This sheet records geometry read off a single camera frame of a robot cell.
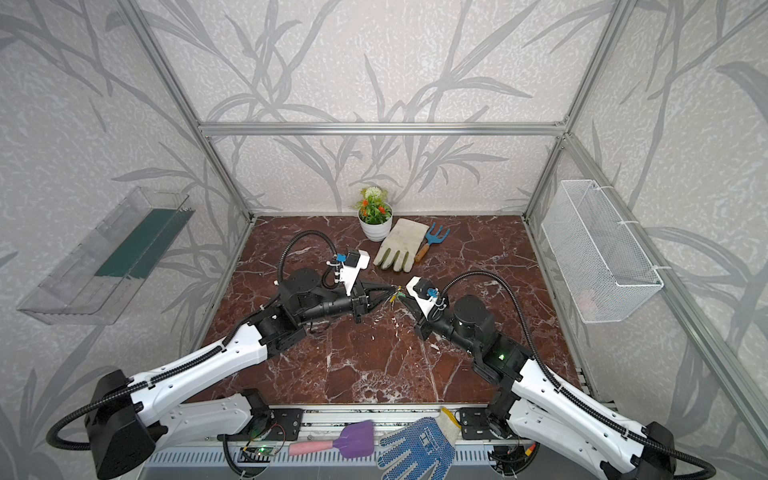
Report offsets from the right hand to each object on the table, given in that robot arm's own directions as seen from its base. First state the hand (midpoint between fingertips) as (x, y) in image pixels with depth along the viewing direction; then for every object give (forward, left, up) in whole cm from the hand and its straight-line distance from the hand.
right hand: (405, 286), depth 69 cm
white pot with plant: (+36, +10, -13) cm, 40 cm away
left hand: (-3, +2, +4) cm, 5 cm away
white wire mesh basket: (0, -42, +8) cm, 43 cm away
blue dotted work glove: (-28, -6, -26) cm, 38 cm away
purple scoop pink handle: (-28, +12, -26) cm, 40 cm away
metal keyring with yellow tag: (-4, +3, +2) cm, 6 cm away
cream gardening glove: (+35, 0, -27) cm, 44 cm away
